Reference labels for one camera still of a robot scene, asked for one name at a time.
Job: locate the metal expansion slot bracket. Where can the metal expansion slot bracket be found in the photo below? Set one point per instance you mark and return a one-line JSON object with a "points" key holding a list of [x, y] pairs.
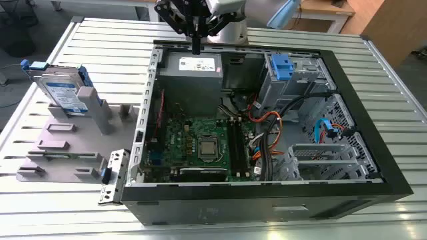
{"points": [[118, 185]]}

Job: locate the wooden desk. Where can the wooden desk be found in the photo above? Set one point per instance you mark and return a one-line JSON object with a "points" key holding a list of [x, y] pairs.
{"points": [[321, 10]]}

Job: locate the black RAM slot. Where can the black RAM slot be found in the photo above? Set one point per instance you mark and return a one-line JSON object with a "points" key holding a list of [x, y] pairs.
{"points": [[234, 150], [243, 150]]}

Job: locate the grey power supply unit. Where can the grey power supply unit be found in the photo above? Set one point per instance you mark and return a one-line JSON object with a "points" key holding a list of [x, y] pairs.
{"points": [[190, 95]]}

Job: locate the green motherboard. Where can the green motherboard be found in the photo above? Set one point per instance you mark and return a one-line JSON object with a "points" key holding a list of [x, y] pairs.
{"points": [[180, 155]]}

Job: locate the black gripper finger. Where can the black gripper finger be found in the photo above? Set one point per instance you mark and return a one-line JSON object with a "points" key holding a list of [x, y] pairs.
{"points": [[179, 29], [214, 32]]}

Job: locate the green RAM stick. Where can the green RAM stick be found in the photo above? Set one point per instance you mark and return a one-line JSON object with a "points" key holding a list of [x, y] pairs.
{"points": [[67, 155]]}

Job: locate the grey optical drive cage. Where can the grey optical drive cage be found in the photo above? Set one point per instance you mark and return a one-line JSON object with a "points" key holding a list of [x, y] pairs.
{"points": [[290, 92]]}

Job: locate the black graphics card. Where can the black graphics card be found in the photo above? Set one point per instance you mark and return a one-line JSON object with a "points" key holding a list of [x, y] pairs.
{"points": [[200, 175]]}

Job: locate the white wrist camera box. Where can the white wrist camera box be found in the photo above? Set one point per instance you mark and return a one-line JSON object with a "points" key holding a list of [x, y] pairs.
{"points": [[227, 7]]}

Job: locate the black bin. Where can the black bin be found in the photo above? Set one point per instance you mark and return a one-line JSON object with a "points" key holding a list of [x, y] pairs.
{"points": [[16, 42]]}

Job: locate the hard disk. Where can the hard disk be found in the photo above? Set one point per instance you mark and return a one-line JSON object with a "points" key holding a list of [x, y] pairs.
{"points": [[63, 95]]}

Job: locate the metal disk bay cage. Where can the metal disk bay cage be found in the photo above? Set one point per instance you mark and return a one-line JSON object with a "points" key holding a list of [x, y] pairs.
{"points": [[327, 162]]}

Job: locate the grey parts rack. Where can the grey parts rack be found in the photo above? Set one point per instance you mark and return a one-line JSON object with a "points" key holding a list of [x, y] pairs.
{"points": [[83, 142]]}

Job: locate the CPU socket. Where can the CPU socket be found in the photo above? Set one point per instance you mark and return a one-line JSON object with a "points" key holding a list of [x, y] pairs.
{"points": [[208, 158]]}

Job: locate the blue drive bay latch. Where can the blue drive bay latch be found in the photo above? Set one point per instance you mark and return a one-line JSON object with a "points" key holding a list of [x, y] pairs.
{"points": [[282, 67]]}

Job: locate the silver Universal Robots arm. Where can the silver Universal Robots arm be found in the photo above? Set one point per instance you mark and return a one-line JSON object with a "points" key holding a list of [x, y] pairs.
{"points": [[235, 33]]}

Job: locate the black open PC case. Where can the black open PC case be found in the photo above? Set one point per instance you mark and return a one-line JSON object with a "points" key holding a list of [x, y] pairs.
{"points": [[234, 210]]}

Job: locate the blue and black bracket latch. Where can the blue and black bracket latch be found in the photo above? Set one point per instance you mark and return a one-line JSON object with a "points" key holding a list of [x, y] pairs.
{"points": [[107, 172]]}

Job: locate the silver CPU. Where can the silver CPU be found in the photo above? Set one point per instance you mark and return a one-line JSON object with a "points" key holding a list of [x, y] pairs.
{"points": [[207, 147]]}

